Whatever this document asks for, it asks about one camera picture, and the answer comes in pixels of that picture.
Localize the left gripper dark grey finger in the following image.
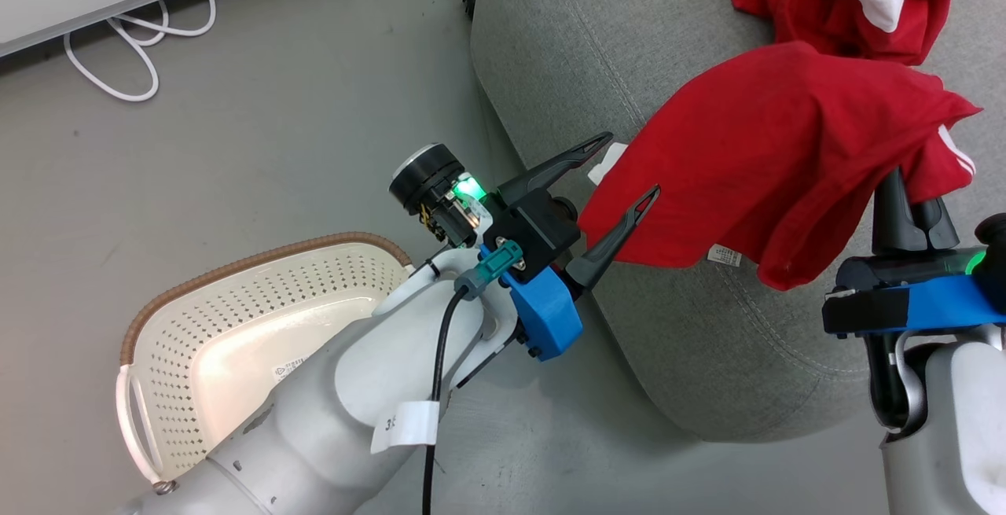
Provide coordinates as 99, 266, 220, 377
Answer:
496, 131, 615, 206
564, 184, 662, 291

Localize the teal cable connector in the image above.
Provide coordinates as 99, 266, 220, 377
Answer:
453, 239, 525, 301

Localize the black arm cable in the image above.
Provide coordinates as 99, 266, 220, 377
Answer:
421, 285, 474, 515
865, 333, 906, 431

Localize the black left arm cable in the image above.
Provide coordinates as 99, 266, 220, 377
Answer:
421, 285, 474, 515

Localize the white cable label tag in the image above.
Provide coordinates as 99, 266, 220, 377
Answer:
370, 400, 440, 455

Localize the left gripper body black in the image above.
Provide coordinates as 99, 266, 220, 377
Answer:
389, 143, 583, 283

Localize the plain red garment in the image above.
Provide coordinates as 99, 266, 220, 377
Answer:
578, 41, 983, 292

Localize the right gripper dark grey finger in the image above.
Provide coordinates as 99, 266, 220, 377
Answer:
914, 196, 961, 253
872, 167, 918, 256

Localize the white coiled cable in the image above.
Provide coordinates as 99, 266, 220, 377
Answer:
64, 0, 218, 104

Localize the white perforated basket brown rim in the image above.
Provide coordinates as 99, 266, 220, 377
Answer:
116, 231, 414, 486

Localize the grey fabric sofa seat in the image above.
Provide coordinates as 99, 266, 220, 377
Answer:
470, 0, 1006, 443

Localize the right gripper body dark grey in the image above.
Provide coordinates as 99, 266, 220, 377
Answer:
835, 212, 1006, 292

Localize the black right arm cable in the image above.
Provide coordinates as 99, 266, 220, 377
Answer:
865, 333, 906, 431

